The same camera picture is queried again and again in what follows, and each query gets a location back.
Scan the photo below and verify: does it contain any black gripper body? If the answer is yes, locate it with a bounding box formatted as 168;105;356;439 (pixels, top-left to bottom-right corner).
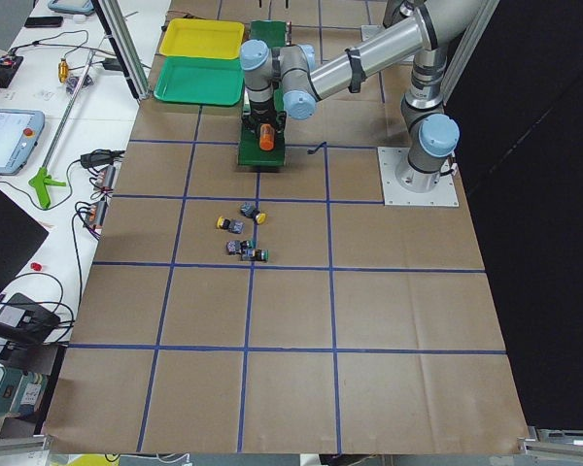
240;109;287;141

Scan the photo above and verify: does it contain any orange 4680 cylinder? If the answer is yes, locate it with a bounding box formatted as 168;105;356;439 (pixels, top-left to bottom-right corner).
258;123;276;151

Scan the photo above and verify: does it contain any yellow push button switch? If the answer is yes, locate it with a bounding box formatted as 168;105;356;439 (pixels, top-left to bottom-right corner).
240;202;267;225

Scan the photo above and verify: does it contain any green push button switch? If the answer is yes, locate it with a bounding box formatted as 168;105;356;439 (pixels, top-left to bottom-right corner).
241;249;269;262

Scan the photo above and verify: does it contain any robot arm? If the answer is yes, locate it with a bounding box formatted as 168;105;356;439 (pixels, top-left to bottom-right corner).
237;1;486;182

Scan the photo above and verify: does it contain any green plastic tray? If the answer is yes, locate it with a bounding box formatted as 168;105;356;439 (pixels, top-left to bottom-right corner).
154;56;243;107

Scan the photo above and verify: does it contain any loose blue tape strip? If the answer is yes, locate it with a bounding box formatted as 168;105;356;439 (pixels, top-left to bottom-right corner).
307;141;327;154

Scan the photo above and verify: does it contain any green conveyor belt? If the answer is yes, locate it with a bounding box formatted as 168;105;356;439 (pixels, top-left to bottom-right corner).
237;20;291;167

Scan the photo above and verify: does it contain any yellow plastic tray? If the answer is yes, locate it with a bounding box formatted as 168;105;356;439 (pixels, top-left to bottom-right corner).
159;18;245;59

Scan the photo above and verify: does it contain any black power adapter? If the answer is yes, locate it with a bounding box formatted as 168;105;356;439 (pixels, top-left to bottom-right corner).
101;58;122;71

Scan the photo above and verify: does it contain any black smartphone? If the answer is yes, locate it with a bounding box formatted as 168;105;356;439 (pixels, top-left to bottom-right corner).
24;16;63;28

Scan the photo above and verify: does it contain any teach pendant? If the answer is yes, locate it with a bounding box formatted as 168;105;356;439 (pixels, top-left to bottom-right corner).
0;109;45;176

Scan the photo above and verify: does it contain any black monitor corner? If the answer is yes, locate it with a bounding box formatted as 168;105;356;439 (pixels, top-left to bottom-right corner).
0;190;49;291

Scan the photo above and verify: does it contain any black box device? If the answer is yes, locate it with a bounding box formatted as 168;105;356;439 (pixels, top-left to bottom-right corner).
0;293;60;345

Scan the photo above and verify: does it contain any aluminium frame post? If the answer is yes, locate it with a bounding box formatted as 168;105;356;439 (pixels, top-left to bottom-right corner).
93;0;151;101

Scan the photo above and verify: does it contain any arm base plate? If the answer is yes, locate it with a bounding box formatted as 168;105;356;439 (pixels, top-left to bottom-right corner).
377;147;459;208

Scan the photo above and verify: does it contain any metal rod with green handle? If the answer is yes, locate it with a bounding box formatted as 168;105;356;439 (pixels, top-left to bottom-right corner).
28;50;95;210

